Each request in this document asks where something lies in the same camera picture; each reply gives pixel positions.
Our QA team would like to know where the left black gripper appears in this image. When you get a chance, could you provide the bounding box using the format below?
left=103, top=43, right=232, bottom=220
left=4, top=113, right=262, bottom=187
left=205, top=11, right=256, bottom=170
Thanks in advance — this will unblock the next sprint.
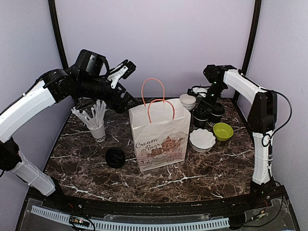
left=77, top=75, right=139, bottom=113

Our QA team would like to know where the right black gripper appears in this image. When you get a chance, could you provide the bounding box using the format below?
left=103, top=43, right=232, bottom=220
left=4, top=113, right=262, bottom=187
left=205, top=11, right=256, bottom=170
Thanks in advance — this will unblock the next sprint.
left=198, top=82, right=226, bottom=116

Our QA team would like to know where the black paper coffee cup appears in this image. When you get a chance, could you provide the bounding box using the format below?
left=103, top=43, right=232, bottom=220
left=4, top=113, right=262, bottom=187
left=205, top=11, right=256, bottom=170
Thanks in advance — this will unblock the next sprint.
left=192, top=108, right=210, bottom=129
left=208, top=103, right=225, bottom=127

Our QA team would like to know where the stack of paper coffee cups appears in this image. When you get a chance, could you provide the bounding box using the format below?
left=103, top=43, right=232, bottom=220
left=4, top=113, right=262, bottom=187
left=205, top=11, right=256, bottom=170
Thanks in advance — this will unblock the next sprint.
left=179, top=94, right=196, bottom=111

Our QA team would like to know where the white paper gift bag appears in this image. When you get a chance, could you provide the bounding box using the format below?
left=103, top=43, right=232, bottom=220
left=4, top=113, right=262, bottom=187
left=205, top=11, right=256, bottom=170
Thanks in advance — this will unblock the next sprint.
left=128, top=77, right=192, bottom=172

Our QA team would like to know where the stack of black cup lids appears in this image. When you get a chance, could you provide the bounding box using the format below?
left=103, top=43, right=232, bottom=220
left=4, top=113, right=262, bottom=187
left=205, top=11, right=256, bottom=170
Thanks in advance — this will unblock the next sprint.
left=105, top=147, right=126, bottom=169

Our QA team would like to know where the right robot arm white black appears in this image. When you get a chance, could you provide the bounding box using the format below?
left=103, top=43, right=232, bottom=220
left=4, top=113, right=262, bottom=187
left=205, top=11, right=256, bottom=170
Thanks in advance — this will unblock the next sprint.
left=195, top=64, right=279, bottom=185

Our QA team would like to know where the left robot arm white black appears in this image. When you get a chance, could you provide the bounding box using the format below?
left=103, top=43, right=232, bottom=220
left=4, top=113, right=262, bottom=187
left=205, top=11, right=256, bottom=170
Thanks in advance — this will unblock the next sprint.
left=0, top=50, right=137, bottom=210

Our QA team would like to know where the bundle of wrapped white straws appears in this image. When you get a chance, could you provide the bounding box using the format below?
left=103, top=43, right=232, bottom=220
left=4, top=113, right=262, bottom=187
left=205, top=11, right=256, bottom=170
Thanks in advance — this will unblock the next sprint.
left=71, top=100, right=106, bottom=129

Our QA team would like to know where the green bowl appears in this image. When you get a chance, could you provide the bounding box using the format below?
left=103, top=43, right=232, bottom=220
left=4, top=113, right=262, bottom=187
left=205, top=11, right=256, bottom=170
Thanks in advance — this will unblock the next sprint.
left=213, top=123, right=234, bottom=141

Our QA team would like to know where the white paper cup with straws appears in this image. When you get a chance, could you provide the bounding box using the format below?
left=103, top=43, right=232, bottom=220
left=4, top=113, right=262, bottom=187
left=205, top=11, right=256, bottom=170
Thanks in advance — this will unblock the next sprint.
left=89, top=122, right=106, bottom=142

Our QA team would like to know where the white scalloped dish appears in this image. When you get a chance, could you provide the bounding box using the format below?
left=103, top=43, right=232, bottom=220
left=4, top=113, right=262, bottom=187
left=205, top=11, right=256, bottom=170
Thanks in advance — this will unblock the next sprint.
left=189, top=128, right=216, bottom=153

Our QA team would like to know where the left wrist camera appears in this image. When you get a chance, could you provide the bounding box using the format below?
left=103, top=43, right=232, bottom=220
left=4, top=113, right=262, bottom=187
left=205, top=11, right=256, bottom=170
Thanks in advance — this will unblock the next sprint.
left=107, top=60, right=136, bottom=89

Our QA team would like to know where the left black frame post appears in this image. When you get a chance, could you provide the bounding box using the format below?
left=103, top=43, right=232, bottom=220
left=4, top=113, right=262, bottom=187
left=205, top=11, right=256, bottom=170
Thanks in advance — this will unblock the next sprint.
left=48, top=0, right=68, bottom=69

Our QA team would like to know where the black frame post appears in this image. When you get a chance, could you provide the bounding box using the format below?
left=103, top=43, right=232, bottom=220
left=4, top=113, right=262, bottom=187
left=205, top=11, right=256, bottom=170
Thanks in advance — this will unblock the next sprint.
left=48, top=0, right=68, bottom=69
left=241, top=0, right=262, bottom=75

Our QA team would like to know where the right black frame post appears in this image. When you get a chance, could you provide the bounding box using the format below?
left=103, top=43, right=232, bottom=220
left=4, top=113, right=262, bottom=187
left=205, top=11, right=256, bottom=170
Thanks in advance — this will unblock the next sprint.
left=241, top=0, right=262, bottom=75

